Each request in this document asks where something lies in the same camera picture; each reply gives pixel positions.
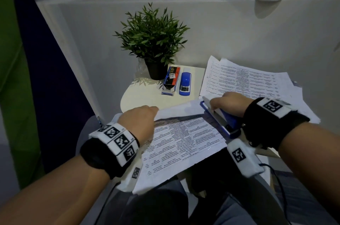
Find person's right hand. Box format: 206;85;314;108
210;91;254;118

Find person's left hand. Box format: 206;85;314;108
117;105;159;146

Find blue white stapler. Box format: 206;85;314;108
199;96;243;139
179;71;192;97

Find stack of printed papers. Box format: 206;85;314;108
199;56;321;125

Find printed paper bundle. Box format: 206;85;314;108
132;99;229;196

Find blue staples box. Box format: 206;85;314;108
161;66;181;97

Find person's left forearm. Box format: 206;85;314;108
0;154;111;225

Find person's right forearm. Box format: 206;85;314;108
277;122;340;218

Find person's grey trousers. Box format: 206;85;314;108
106;177;289;225

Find grey round stool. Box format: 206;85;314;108
75;115;102;157

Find green potted plant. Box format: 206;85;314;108
113;2;191;81

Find green leaf print mat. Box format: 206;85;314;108
0;0;45;190

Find black left wrist strap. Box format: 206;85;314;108
79;122;141;180

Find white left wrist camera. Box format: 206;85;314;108
117;153;144;193

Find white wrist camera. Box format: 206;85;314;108
117;153;144;193
226;138;266;179

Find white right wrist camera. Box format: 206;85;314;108
226;138;266;179

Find black left camera cable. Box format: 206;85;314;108
94;181;121;225

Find black camera cable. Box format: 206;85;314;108
94;181;121;225
259;163;291;225

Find black right camera cable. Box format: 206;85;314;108
259;163;291;225

